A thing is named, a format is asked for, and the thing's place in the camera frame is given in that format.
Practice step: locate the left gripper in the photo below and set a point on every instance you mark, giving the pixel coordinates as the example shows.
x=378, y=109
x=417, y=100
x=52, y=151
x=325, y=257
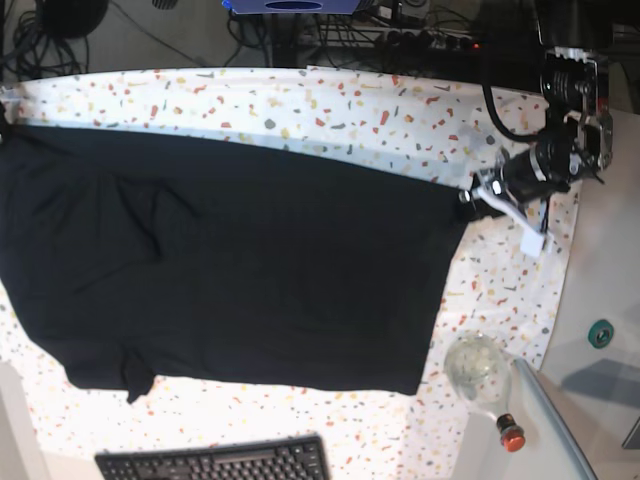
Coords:
x=534, y=174

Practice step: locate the black t-shirt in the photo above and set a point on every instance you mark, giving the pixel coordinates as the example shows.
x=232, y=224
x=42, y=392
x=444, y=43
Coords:
x=131, y=255

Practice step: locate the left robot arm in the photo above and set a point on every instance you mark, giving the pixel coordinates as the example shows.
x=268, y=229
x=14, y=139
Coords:
x=576, y=141

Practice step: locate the terrazzo pattern tablecloth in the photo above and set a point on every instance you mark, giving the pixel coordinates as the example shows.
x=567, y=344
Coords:
x=432, y=130

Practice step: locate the green tape roll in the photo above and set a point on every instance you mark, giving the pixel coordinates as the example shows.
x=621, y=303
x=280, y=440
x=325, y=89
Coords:
x=601, y=334

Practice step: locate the black power strip red light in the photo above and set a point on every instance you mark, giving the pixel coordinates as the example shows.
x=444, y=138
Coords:
x=429, y=39

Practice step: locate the clear plastic bottle orange cap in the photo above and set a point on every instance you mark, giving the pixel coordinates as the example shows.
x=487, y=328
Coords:
x=480, y=374

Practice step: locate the grey laptop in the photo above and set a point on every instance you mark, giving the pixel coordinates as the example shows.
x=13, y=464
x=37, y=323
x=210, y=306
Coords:
x=586, y=427

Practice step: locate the blue box with oval hole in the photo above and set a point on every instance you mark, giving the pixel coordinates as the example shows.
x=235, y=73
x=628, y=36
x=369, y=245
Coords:
x=249, y=7

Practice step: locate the black computer keyboard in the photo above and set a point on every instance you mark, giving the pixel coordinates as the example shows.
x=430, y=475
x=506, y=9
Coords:
x=297, y=458

